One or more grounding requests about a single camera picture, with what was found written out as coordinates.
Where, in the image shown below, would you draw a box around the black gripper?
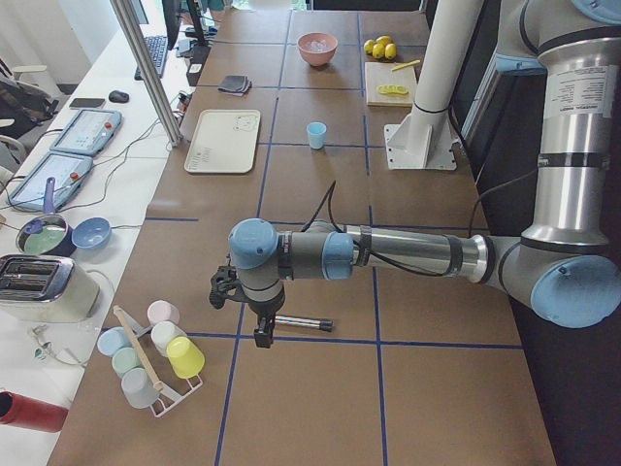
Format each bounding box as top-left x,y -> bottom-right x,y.
249,289 -> 285,348

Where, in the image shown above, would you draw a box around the black computer mouse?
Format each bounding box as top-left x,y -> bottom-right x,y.
108,90 -> 130,104

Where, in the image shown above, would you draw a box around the pink upturned cup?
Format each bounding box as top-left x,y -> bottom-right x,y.
147,300 -> 180,326

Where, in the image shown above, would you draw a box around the blue bowl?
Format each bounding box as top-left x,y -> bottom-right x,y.
72,217 -> 112,250

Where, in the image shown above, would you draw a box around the white pedestal column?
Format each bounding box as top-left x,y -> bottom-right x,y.
384,0 -> 483,170

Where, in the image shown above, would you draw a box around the pink bowl of ice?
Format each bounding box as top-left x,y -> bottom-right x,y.
297,32 -> 339,67

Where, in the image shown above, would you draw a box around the grey folded cloth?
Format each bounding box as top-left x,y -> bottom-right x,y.
217,75 -> 252,95

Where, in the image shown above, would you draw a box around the grey upturned cup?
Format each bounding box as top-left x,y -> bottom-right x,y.
121,367 -> 159,409

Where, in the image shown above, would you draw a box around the green upturned cup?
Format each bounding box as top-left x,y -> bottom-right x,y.
112,347 -> 143,379

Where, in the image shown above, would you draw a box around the steel muddler black cap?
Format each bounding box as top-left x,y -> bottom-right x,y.
276,316 -> 334,332

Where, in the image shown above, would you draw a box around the lemon slices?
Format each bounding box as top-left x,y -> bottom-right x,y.
376,84 -> 409,96

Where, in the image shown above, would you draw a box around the yellow lemon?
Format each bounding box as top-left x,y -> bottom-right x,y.
363,40 -> 376,54
376,35 -> 393,47
372,43 -> 385,59
384,43 -> 398,60

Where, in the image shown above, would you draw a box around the white wire cup rack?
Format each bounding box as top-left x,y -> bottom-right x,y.
126,323 -> 204,418

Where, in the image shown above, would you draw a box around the aluminium frame post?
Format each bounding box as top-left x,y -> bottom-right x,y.
111,0 -> 182,148

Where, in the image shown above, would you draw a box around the yellow plastic knife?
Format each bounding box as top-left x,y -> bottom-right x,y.
391,59 -> 421,72

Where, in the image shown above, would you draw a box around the light blue plastic cup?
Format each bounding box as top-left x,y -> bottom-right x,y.
307,121 -> 327,150

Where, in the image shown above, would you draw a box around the teach pendant near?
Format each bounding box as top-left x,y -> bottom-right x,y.
7,151 -> 93,213

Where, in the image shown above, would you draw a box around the red bottle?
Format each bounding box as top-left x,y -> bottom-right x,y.
1,391 -> 69,433

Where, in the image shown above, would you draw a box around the cream bear tray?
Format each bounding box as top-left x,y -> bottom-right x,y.
184,109 -> 261,174

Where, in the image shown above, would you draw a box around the black smartphone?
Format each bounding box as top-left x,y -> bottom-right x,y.
69,97 -> 106,109

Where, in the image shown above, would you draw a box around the wooden rack handle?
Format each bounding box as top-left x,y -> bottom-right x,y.
113,305 -> 164,392

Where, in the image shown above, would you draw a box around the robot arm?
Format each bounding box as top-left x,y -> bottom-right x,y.
210,1 -> 620,348

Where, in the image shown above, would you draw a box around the teach pendant far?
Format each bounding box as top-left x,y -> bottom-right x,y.
50,109 -> 122,156

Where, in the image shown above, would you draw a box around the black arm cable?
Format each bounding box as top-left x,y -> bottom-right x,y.
300,180 -> 539,278

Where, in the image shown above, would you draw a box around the yellow upturned cup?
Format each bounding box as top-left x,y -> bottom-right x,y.
166,336 -> 205,379

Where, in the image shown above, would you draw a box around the white upturned cup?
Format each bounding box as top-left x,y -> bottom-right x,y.
150,320 -> 186,357

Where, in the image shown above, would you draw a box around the blue upturned cup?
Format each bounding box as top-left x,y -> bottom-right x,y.
97,326 -> 131,357

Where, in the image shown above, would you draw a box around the teach pendant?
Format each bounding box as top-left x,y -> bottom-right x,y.
7,151 -> 93,213
50,109 -> 122,156

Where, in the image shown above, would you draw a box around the black keyboard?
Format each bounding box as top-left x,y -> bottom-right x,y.
144,35 -> 168,78

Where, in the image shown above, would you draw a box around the blue saucepan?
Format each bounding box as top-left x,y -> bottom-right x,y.
16,177 -> 77,257

